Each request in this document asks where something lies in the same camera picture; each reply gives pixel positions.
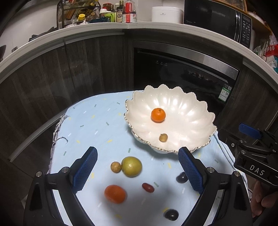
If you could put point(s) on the orange tangerine in bowl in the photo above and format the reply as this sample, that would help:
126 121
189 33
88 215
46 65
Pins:
158 115

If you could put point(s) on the light blue patterned cloth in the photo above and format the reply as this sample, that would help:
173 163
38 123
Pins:
137 179

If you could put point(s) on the small tan longan on cloth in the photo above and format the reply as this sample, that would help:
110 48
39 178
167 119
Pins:
116 167

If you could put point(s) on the red lid jar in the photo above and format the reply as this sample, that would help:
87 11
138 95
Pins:
107 6

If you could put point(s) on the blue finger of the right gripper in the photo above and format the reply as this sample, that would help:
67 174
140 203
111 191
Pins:
249 131

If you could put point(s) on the black wire spice rack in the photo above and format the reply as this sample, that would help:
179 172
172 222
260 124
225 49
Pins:
67 12

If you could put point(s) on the green lidded jar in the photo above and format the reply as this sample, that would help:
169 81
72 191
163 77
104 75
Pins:
107 16

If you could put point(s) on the large yellow-green citrus fruit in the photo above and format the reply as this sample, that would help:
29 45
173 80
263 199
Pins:
131 166

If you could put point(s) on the red-label clear bottle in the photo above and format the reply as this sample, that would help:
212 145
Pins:
129 12

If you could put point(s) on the built-in black dishwasher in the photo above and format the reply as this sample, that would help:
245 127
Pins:
210 79

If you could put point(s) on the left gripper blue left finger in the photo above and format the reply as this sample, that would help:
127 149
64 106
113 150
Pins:
68 181

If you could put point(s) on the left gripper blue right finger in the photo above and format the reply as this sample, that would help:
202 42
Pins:
234 207

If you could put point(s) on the yellow cap bottle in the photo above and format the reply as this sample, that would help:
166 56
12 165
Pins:
81 17

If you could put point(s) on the white scalloped fruit bowl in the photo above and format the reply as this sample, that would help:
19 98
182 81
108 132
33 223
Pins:
188 122

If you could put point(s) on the small tan longan in bowl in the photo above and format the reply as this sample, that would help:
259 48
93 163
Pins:
163 137

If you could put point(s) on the orange tangerine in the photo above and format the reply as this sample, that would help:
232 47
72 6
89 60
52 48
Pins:
158 115
115 194

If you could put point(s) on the white rice cooker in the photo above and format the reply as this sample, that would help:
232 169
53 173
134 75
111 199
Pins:
167 15

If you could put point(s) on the dark soy sauce bottle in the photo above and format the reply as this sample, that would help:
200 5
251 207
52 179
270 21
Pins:
119 11

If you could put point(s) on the red plastic bag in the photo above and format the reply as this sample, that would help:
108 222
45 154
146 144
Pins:
268 51

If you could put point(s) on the black microwave oven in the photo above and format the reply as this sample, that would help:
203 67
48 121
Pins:
220 19

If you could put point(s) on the person's right hand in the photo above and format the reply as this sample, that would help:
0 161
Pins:
260 201

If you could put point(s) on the red cherry tomato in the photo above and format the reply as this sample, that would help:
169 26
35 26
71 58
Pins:
148 188

